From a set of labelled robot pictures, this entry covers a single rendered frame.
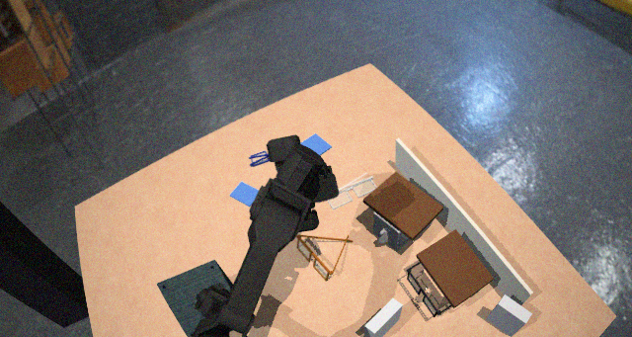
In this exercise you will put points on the blue flat square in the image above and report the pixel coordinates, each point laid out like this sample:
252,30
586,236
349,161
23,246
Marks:
244,193
316,143

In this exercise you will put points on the dark blue glasses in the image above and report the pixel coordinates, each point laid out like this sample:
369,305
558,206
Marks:
259,158

